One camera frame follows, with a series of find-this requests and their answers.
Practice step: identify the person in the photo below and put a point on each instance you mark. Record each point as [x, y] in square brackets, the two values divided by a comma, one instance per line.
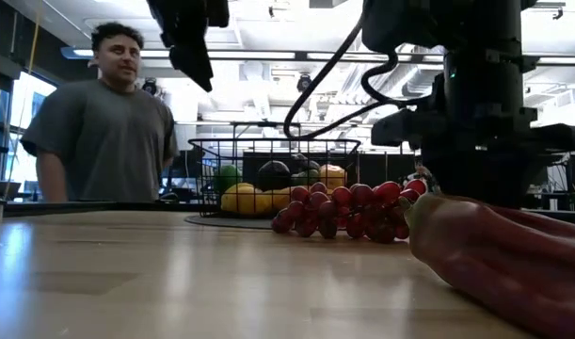
[103, 141]
[416, 173]

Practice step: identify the dark green avocado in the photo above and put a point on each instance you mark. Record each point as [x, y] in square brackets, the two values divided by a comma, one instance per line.
[306, 179]

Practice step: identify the dark purple round fruit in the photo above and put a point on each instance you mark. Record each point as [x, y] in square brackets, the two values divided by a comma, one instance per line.
[306, 162]
[274, 175]

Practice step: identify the glass window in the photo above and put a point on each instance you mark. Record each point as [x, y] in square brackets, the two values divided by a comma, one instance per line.
[28, 108]

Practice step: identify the green lime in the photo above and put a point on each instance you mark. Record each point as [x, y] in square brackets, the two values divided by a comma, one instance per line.
[227, 178]

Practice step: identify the black aluminium table frame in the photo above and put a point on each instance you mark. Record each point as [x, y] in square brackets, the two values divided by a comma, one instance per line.
[80, 205]

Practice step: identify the dark red chili pepper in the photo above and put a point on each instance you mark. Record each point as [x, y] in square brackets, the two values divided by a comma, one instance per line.
[503, 263]

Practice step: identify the black ceiling spotlight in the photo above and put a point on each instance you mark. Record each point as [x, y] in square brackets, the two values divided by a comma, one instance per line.
[149, 87]
[304, 83]

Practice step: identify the red grape bunch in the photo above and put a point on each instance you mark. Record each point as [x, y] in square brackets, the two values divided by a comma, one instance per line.
[353, 212]

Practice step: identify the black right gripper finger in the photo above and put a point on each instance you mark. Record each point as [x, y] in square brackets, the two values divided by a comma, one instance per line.
[456, 176]
[508, 179]

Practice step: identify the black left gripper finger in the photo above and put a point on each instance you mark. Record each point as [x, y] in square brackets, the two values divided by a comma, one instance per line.
[195, 63]

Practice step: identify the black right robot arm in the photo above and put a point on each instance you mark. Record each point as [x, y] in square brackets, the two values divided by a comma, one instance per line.
[433, 23]

